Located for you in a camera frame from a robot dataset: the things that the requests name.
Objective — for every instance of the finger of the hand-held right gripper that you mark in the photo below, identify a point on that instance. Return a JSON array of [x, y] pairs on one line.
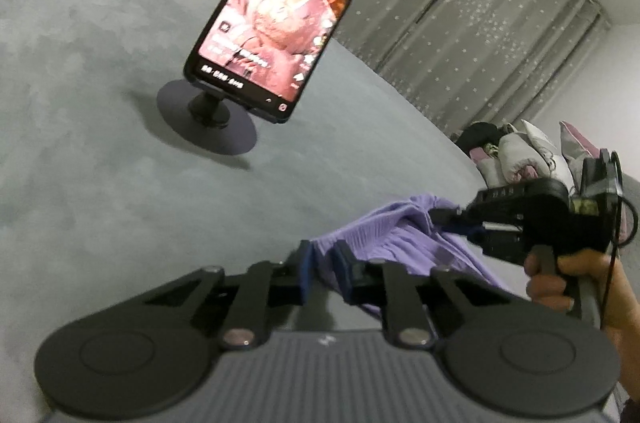
[[467, 233], [447, 214]]

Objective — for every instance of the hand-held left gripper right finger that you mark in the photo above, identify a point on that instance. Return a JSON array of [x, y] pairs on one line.
[[345, 275]]

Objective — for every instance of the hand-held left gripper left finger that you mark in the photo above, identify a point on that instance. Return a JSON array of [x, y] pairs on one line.
[[304, 275]]

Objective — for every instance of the purple garment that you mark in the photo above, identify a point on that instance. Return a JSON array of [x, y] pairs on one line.
[[395, 238]]

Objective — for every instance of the person's right forearm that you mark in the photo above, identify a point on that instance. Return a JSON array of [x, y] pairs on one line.
[[625, 343]]

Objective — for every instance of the person's right hand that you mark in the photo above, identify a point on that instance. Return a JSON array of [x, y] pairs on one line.
[[547, 285]]

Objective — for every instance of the grey and pink pillow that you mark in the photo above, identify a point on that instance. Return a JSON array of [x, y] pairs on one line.
[[575, 145]]

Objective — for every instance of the black cloth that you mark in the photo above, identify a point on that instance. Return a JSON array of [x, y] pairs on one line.
[[477, 135]]

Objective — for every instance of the black round phone stand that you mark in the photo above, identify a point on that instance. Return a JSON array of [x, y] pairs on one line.
[[210, 115]]

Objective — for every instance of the grey dotted curtain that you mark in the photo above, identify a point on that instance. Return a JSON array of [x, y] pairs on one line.
[[475, 13]]

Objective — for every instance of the black smartphone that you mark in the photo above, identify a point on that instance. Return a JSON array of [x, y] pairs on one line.
[[280, 13]]

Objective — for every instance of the grey bed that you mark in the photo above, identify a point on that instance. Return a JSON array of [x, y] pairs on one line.
[[100, 103]]

